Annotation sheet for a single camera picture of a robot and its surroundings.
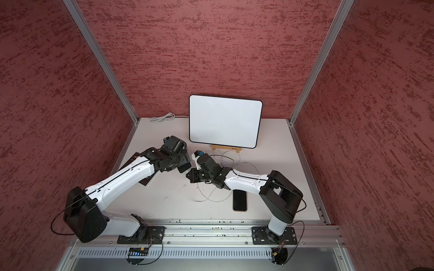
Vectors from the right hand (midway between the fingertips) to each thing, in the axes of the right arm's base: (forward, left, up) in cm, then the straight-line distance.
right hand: (186, 179), depth 81 cm
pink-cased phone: (-8, -26, -9) cm, 29 cm away
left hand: (+7, +3, +4) cm, 9 cm away
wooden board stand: (+24, -13, -7) cm, 28 cm away
